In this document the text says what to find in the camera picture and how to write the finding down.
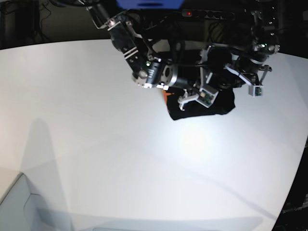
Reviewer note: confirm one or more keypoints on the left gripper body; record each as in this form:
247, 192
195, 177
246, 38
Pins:
244, 76

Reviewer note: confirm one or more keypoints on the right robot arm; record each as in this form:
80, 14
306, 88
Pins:
149, 68

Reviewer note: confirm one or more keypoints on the blue box overhead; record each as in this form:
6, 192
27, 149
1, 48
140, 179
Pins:
149, 4

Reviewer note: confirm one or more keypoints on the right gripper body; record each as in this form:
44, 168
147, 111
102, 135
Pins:
191, 93

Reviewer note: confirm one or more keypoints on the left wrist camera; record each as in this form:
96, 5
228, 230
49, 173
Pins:
255, 90

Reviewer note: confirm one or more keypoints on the black power strip red light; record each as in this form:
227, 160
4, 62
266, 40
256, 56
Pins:
207, 14

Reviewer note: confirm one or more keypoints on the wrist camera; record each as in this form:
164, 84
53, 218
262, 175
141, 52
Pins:
207, 96
255, 90

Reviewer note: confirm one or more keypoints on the black t-shirt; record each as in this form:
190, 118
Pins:
177, 77

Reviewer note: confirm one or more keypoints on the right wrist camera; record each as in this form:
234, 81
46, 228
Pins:
207, 96

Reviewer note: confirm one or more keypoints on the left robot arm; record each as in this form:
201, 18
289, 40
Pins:
256, 45

